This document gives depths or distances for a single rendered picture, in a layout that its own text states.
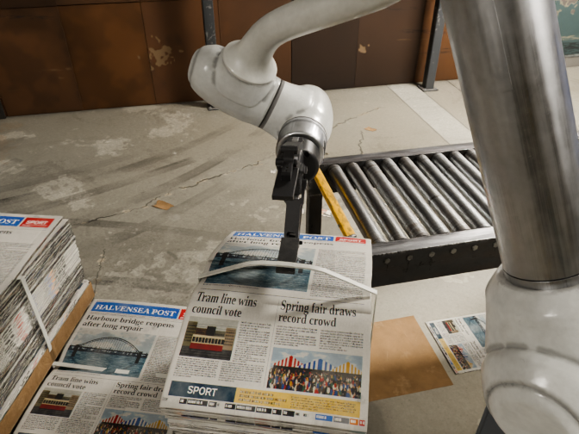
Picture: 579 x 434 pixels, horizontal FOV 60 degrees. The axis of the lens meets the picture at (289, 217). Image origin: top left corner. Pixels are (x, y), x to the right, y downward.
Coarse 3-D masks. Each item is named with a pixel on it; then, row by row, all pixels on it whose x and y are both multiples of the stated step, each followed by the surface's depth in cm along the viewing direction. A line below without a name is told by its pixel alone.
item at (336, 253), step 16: (224, 240) 96; (240, 240) 96; (256, 240) 97; (272, 240) 97; (304, 240) 97; (320, 240) 97; (336, 240) 98; (352, 240) 98; (368, 240) 99; (224, 256) 88; (240, 256) 88; (256, 256) 89; (272, 256) 89; (304, 256) 89; (320, 256) 90; (336, 256) 90; (352, 256) 90; (368, 256) 90; (352, 272) 84; (368, 272) 84
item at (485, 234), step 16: (400, 240) 140; (416, 240) 140; (432, 240) 140; (448, 240) 140; (464, 240) 140; (480, 240) 140; (384, 256) 135; (400, 256) 137; (416, 256) 138; (432, 256) 139; (448, 256) 141; (464, 256) 142; (480, 256) 144; (496, 256) 145; (384, 272) 139; (400, 272) 140; (416, 272) 142; (432, 272) 143; (448, 272) 145; (464, 272) 146
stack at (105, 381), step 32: (96, 320) 111; (128, 320) 111; (160, 320) 111; (64, 352) 104; (96, 352) 104; (128, 352) 104; (160, 352) 104; (64, 384) 98; (96, 384) 98; (128, 384) 98; (160, 384) 98; (32, 416) 92; (64, 416) 92; (96, 416) 92; (128, 416) 92; (160, 416) 92
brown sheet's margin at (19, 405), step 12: (84, 300) 112; (72, 312) 107; (72, 324) 108; (60, 336) 103; (60, 348) 103; (48, 360) 99; (36, 372) 95; (36, 384) 96; (24, 396) 92; (12, 408) 89; (24, 408) 92; (12, 420) 89; (0, 432) 86
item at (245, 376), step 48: (192, 336) 75; (240, 336) 74; (288, 336) 74; (336, 336) 73; (192, 384) 70; (240, 384) 69; (288, 384) 69; (336, 384) 69; (192, 432) 74; (240, 432) 71; (288, 432) 70; (336, 432) 67
